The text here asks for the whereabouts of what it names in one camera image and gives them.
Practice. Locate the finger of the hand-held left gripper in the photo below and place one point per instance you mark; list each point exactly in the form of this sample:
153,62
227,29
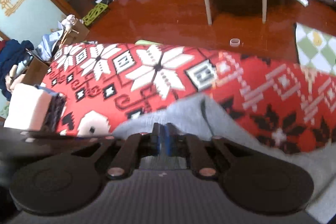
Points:
47,136

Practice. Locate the green checkered rug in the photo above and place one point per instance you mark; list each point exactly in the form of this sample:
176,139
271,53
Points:
317,48

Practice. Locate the folded white cloth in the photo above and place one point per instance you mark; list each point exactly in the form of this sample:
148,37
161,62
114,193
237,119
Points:
26,108

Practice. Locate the folded dark cloth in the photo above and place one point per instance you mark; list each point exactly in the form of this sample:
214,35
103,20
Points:
55,113

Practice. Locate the grey t-shirt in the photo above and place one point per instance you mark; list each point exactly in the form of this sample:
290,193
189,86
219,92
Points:
183,119

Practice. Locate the cardboard box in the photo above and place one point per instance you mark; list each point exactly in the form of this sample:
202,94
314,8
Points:
78,32

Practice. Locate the blue clothes pile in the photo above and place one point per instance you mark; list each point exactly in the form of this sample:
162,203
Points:
11,61

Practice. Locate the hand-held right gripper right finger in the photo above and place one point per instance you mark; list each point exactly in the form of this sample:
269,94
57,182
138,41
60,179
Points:
167,140

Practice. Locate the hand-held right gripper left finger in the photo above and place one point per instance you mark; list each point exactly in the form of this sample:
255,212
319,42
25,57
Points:
157,139

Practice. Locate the tape roll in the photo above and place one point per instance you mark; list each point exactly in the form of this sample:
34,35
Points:
235,42

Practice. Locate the red patterned blanket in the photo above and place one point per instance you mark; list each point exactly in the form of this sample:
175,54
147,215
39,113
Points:
236,82

